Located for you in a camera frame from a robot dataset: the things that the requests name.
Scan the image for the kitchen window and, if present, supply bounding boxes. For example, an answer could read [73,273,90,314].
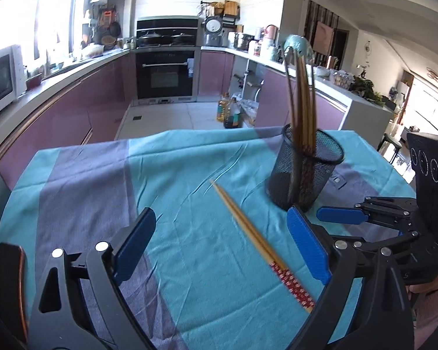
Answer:
[0,0,88,68]

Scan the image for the black mesh utensil holder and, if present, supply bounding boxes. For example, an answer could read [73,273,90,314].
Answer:
[266,125,344,212]

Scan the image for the teal purple tablecloth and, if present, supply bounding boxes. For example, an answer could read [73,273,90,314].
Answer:
[0,125,417,350]

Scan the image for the green potted plant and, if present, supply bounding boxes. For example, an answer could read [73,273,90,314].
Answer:
[349,77,384,107]

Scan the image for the pink lower cabinets right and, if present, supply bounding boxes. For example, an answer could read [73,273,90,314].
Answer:
[197,50,348,131]

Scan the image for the pink cabinets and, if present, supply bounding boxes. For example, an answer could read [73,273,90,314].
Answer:
[0,51,137,189]
[197,50,348,131]

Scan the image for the dark sauce bottle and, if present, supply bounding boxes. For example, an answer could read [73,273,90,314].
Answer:
[223,97,242,129]

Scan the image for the yellow cooking oil bottle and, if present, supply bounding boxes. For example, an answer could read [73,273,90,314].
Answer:
[216,92,230,123]

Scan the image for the teal desk fan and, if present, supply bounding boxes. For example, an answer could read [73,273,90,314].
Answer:
[283,34,315,63]

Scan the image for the pink electric kettle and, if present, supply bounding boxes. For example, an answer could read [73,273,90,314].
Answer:
[263,24,279,43]

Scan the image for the steel stock pot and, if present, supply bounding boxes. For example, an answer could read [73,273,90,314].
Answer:
[233,32,255,51]

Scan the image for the pink lower cabinets left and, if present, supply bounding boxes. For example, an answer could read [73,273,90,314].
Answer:
[0,51,137,189]

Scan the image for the black built-in oven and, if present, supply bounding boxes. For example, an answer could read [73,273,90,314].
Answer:
[134,47,200,102]

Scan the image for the grey rice cooker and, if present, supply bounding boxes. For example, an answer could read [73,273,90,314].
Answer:
[204,16,223,47]

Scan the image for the wooden cutting board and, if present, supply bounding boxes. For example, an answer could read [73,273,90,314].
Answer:
[224,0,239,17]

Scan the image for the black pan with lid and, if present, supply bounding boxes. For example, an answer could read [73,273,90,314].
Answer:
[171,32,196,46]

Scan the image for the black stove hood unit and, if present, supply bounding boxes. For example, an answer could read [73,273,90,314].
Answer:
[135,16,200,48]

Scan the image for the white microwave oven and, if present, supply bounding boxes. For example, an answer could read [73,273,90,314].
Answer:
[0,45,27,112]

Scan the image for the black wok with lid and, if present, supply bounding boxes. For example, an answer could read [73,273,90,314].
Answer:
[137,31,162,48]

